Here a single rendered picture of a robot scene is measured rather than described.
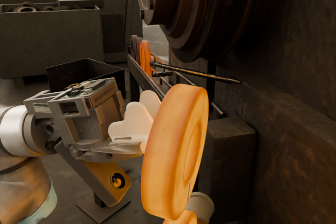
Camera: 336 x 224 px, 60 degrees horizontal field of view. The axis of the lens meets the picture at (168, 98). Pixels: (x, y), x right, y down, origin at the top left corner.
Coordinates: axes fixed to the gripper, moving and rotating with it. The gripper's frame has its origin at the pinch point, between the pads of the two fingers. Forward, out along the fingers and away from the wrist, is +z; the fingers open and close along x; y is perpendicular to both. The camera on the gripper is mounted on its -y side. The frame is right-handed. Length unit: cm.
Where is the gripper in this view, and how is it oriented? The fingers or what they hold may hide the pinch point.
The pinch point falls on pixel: (179, 135)
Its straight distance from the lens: 33.6
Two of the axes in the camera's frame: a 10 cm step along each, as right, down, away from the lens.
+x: 3.5, -3.8, 8.6
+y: -2.4, -9.2, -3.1
